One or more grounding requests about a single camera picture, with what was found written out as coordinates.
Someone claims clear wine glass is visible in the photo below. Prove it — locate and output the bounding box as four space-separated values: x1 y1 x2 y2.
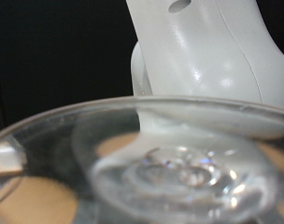
0 94 284 224

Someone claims black backdrop curtain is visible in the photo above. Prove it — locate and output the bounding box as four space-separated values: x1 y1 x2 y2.
0 0 284 133

